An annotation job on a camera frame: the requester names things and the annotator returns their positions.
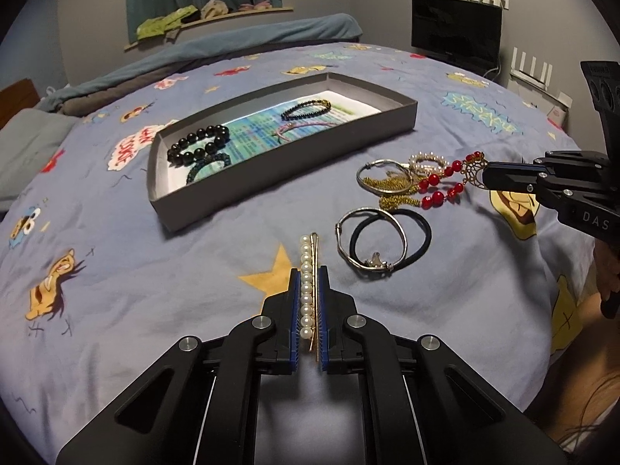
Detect teal blanket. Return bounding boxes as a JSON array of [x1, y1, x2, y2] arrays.
[[36, 13, 363, 117]]

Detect gold chain hoop earring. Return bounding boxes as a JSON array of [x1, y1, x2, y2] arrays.
[[355, 158, 421, 211]]

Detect grey cardboard tray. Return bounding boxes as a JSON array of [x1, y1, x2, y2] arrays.
[[147, 72, 418, 232]]

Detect silver bangle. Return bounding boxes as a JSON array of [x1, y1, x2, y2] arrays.
[[334, 207, 410, 278]]

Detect large black bead bracelet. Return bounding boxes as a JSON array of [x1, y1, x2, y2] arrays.
[[166, 124, 233, 167]]

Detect pink cloth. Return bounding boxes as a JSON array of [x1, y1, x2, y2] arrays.
[[239, 0, 273, 12]]

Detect dark teal bead bracelet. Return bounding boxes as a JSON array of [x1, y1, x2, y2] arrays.
[[185, 152, 234, 186]]

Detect red bead gold earrings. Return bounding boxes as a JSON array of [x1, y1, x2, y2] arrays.
[[410, 150, 487, 210]]

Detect green cloth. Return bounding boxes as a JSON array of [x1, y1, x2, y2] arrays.
[[136, 5, 200, 41]]

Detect Sesame Street bedsheet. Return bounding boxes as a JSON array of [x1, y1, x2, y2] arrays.
[[1, 44, 593, 462]]

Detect black monitor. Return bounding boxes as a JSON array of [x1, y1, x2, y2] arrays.
[[411, 0, 503, 72]]

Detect wooden window shelf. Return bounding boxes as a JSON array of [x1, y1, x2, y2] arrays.
[[123, 6, 294, 53]]

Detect small black bead bracelet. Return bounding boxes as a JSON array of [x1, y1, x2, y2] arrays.
[[279, 98, 333, 122]]

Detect wooden headboard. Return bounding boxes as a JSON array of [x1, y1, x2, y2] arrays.
[[0, 79, 40, 128]]

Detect pink cord bracelet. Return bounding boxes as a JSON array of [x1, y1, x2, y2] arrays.
[[273, 119, 341, 145]]

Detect printed paper tray liner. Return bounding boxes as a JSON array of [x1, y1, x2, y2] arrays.
[[166, 90, 379, 191]]

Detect beige cloth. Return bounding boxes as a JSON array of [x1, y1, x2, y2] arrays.
[[201, 0, 229, 20]]

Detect black hair tie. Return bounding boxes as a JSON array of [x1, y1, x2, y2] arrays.
[[349, 208, 433, 273]]

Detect white router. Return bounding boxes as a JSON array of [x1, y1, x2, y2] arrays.
[[508, 47, 573, 126]]

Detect person's right hand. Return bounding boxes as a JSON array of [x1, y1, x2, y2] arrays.
[[594, 239, 620, 319]]

